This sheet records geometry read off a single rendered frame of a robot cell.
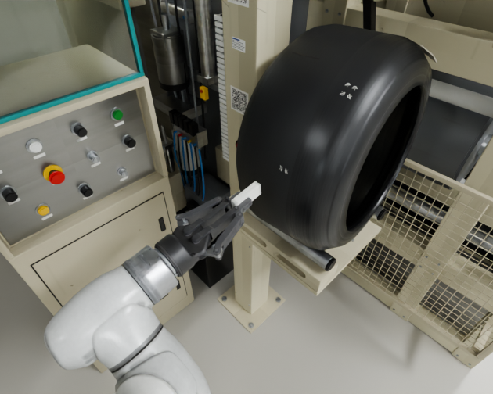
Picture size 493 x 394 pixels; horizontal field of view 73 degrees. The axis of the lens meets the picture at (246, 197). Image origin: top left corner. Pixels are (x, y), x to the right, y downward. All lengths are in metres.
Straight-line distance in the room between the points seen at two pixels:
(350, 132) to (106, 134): 0.74
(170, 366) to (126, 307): 0.11
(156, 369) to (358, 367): 1.41
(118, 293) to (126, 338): 0.07
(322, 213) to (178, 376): 0.40
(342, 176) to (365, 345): 1.35
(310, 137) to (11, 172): 0.79
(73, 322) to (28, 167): 0.60
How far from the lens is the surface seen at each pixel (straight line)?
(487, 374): 2.11
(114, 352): 0.58
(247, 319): 1.87
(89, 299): 0.58
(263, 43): 0.92
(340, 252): 1.15
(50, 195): 1.15
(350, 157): 0.68
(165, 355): 0.58
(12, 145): 1.05
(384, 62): 0.74
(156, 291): 0.59
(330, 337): 1.89
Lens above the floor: 1.69
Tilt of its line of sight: 44 degrees down
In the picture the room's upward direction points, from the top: straight up
